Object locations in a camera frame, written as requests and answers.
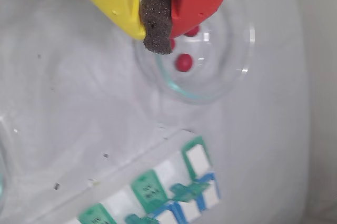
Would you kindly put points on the glass bowl for red balls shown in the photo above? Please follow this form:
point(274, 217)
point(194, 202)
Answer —
point(210, 95)

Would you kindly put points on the white tablecloth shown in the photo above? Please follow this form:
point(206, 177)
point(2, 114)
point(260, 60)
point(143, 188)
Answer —
point(79, 89)

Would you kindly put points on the weekly pill organizer box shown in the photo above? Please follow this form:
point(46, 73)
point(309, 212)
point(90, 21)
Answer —
point(158, 189)

